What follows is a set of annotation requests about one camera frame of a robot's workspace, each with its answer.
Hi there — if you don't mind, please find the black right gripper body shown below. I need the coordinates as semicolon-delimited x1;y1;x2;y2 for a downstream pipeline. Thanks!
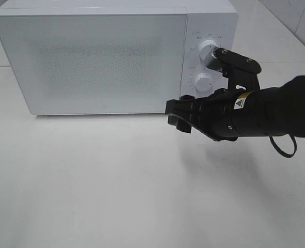
190;65;261;142

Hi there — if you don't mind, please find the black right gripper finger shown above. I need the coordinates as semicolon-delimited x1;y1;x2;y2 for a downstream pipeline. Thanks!
165;95;194;133
206;47;262;74

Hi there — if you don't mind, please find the white microwave door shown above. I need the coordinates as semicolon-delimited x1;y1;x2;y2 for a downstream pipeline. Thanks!
0;14;186;115

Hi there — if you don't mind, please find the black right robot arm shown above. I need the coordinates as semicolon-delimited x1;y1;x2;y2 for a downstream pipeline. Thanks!
165;48;305;141

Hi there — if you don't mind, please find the white adjacent table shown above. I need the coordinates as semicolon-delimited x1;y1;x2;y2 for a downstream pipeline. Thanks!
231;1;305;63

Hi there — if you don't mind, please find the white microwave oven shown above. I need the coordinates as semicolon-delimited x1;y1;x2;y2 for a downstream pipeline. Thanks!
0;0;239;116

